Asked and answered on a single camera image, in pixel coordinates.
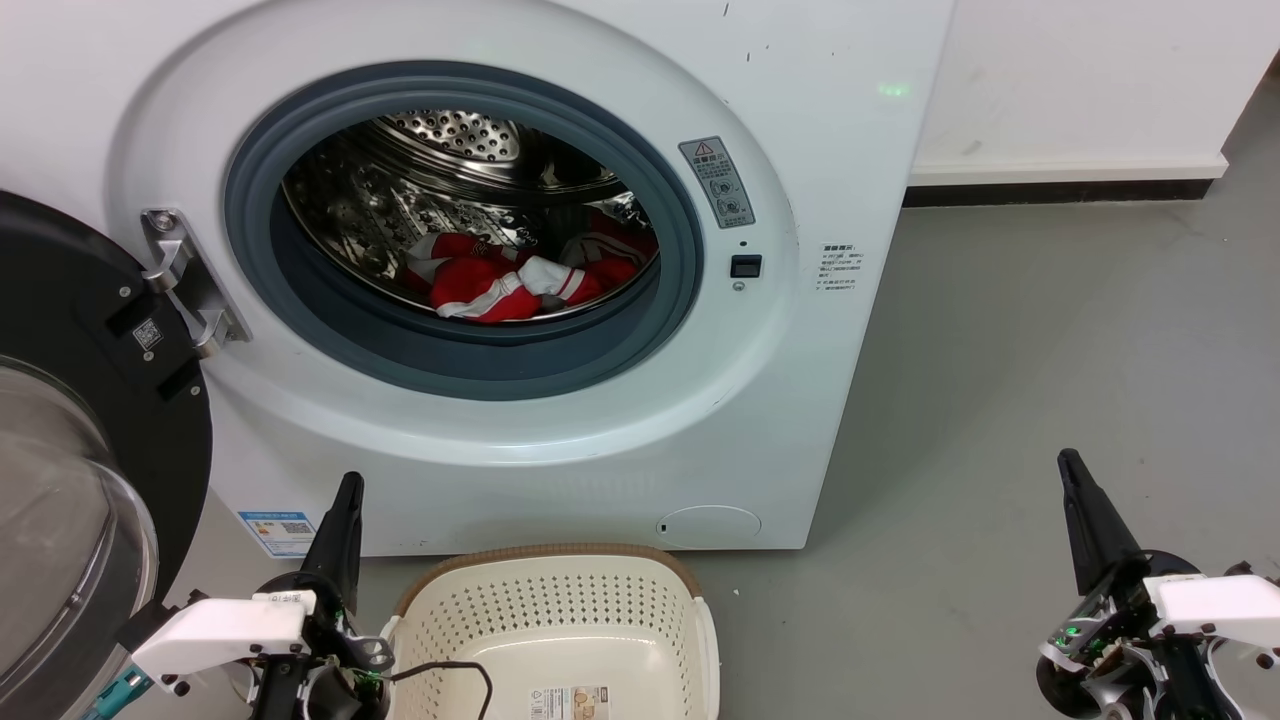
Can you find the black washer door with glass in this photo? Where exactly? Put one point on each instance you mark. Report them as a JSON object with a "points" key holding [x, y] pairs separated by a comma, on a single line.
{"points": [[60, 300]]}

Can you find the blue energy label sticker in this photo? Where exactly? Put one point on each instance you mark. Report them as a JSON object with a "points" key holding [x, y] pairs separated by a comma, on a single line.
{"points": [[280, 533]]}

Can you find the grey rubber door gasket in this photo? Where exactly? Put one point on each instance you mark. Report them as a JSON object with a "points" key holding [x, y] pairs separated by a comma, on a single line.
{"points": [[450, 362]]}

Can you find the grey warning sticker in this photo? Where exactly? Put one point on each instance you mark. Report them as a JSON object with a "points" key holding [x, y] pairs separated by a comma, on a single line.
{"points": [[717, 180]]}

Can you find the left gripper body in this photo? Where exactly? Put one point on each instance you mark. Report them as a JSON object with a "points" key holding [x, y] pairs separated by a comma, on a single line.
{"points": [[330, 690]]}

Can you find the cream plastic laundry basket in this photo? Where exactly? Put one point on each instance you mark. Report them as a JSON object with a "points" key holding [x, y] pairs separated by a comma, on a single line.
{"points": [[560, 620]]}

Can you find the white QR code sticker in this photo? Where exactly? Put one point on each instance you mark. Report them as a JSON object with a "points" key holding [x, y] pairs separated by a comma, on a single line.
{"points": [[148, 334]]}

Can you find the round white filter cover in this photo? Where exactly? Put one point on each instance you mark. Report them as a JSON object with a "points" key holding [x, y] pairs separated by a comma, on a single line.
{"points": [[710, 526]]}

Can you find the metal door hinge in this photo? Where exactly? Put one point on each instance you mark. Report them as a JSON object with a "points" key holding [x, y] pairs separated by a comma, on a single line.
{"points": [[190, 280]]}

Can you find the printed paper product label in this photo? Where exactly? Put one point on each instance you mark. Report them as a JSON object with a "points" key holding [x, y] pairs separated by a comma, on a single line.
{"points": [[568, 703]]}

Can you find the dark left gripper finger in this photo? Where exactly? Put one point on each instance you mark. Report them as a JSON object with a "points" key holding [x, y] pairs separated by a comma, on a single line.
{"points": [[350, 550], [328, 550]]}

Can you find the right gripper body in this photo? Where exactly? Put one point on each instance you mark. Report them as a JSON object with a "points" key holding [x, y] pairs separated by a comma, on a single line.
{"points": [[1110, 650]]}

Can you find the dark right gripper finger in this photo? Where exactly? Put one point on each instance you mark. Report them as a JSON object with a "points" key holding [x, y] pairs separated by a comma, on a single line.
{"points": [[1112, 540], [1082, 540]]}

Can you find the small text instruction sticker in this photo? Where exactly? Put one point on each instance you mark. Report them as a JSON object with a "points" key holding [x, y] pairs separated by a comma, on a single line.
{"points": [[840, 266]]}

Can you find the red and white garment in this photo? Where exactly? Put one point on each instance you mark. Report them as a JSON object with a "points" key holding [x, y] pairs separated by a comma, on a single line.
{"points": [[480, 285]]}

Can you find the white front-load washing machine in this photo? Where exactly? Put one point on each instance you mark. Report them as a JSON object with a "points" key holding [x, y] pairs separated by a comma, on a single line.
{"points": [[800, 400]]}

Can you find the stainless steel washing machine drum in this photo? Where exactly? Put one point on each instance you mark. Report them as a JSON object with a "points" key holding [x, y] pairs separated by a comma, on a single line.
{"points": [[380, 200]]}

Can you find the black baseboard strip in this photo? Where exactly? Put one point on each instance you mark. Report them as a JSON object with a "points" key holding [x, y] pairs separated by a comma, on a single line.
{"points": [[1050, 193]]}

